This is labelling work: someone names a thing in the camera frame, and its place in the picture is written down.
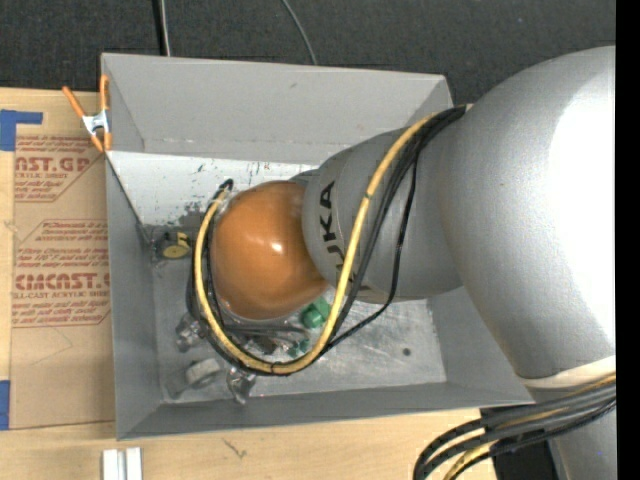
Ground yellow and black round thing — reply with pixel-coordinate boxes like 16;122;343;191
149;230;194;263

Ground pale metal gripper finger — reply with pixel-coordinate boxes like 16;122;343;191
174;314;207;354
226;367;258;406

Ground brown cardboard board, red print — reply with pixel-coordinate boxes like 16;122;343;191
0;86;119;432

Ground grey metal bin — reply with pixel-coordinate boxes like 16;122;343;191
99;52;537;442

